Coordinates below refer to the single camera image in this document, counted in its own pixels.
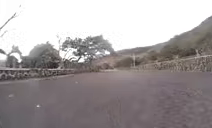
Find small dark tree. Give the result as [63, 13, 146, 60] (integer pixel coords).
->
[5, 44, 24, 69]

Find spreading leafy tree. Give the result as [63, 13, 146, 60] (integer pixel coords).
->
[59, 34, 117, 70]

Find grey asphalt road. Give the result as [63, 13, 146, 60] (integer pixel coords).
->
[0, 69, 212, 128]

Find stone retaining wall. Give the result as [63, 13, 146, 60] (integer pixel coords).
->
[130, 53, 212, 73]

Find low stone wall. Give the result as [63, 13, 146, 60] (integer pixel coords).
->
[0, 67, 95, 82]

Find round bushy tree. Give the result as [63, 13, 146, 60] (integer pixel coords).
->
[22, 41, 63, 70]

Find scrub-covered hillside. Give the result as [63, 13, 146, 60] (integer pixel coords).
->
[93, 13, 212, 69]

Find bare tree branches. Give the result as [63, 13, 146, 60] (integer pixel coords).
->
[0, 4, 23, 56]

